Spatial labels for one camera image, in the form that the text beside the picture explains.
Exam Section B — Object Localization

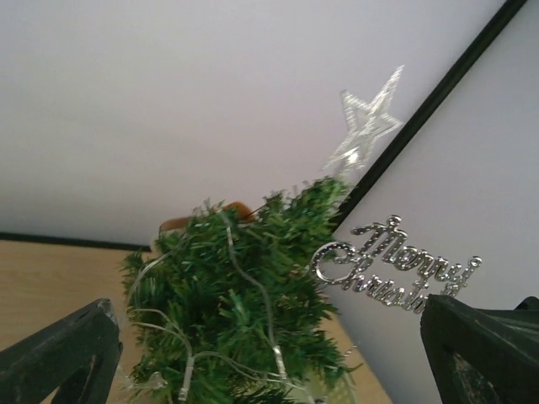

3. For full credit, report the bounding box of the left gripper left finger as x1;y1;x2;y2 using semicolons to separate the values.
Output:
1;298;123;403

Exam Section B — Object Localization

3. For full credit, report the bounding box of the green perforated plastic basket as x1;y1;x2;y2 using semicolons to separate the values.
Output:
307;372;359;404

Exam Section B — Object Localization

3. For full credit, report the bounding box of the silver star ornament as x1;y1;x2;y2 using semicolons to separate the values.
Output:
321;65;404;176

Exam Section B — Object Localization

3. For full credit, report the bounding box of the small green christmas tree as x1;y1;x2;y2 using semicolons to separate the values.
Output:
121;176;363;404

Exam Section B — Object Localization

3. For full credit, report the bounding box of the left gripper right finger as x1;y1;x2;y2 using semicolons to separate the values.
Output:
420;295;538;404

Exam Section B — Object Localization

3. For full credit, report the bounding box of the silver word ornament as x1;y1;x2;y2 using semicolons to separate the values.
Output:
309;215;483;315

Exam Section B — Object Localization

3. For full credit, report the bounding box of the brown round doll ornament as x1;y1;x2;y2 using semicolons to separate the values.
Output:
158;201;256;232

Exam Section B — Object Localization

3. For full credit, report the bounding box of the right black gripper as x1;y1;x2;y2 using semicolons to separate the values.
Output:
515;296;539;311

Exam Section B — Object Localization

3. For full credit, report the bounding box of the clear string light garland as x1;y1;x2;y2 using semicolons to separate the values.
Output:
117;212;321;404

